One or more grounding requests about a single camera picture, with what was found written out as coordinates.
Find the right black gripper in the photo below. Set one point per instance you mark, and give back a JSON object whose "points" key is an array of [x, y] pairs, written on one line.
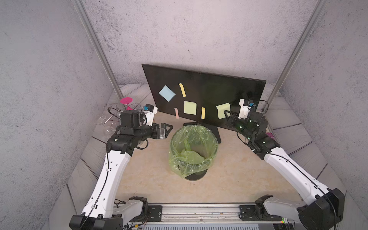
{"points": [[232, 121]]}

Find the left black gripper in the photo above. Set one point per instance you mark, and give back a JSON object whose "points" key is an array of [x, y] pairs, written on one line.
{"points": [[162, 134]]}

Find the small pink strip note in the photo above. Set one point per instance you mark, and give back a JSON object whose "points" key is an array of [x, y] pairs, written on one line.
{"points": [[176, 113]]}

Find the small yellow strip note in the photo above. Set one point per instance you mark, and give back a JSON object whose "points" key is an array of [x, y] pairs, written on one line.
{"points": [[203, 113]]}

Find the green square sticky note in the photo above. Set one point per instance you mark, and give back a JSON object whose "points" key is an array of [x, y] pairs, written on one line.
{"points": [[190, 108]]}

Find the light blue sticky note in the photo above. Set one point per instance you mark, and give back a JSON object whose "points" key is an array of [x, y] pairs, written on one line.
{"points": [[167, 93]]}

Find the yellow strip sticky note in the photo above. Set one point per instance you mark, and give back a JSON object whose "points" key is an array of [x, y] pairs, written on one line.
{"points": [[182, 89]]}

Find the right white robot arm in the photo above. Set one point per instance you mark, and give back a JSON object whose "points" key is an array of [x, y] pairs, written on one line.
{"points": [[320, 208]]}

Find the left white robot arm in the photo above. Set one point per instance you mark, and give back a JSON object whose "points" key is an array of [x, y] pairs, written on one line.
{"points": [[102, 212]]}

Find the black flat monitor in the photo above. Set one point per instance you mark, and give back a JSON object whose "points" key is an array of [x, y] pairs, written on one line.
{"points": [[205, 89]]}

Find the black mesh trash bin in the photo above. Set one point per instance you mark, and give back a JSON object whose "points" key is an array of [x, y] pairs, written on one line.
{"points": [[198, 172]]}

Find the green plastic bin liner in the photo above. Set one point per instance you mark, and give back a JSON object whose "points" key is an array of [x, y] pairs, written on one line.
{"points": [[184, 161]]}

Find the pink wine glass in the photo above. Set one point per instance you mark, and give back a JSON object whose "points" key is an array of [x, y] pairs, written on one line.
{"points": [[126, 103]]}

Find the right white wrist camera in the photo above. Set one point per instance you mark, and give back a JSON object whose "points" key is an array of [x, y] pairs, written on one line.
{"points": [[245, 108]]}

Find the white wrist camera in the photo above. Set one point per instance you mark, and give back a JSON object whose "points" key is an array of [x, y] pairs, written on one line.
{"points": [[150, 111], [245, 108]]}

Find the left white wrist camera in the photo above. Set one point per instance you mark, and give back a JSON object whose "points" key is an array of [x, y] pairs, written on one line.
{"points": [[150, 111]]}

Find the chrome wire glass rack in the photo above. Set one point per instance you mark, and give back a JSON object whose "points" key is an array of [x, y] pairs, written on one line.
{"points": [[111, 117]]}

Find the right aluminium frame post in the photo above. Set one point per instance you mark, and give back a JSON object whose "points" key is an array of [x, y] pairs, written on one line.
{"points": [[311, 23]]}

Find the aluminium frame post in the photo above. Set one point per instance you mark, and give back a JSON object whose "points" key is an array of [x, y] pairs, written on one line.
{"points": [[311, 23], [87, 24]]}

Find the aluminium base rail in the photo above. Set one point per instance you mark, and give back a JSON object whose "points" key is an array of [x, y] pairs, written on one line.
{"points": [[207, 216]]}

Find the left aluminium frame post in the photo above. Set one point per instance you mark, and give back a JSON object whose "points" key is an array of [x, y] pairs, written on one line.
{"points": [[87, 24]]}

